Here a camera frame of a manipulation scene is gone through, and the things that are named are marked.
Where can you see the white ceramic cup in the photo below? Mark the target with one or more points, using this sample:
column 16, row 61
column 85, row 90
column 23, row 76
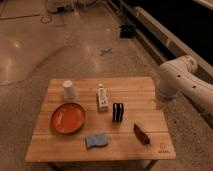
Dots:
column 69, row 90

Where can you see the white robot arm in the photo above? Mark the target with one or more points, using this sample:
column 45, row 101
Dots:
column 179, row 75

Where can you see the white tube with label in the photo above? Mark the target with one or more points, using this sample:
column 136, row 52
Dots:
column 102, row 99

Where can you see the orange round plate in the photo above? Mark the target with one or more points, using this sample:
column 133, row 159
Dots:
column 68, row 118

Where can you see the blue sponge cloth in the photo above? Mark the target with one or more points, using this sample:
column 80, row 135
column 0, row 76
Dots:
column 96, row 140

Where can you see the black box on floor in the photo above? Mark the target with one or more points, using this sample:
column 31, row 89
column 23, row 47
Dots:
column 127, row 31

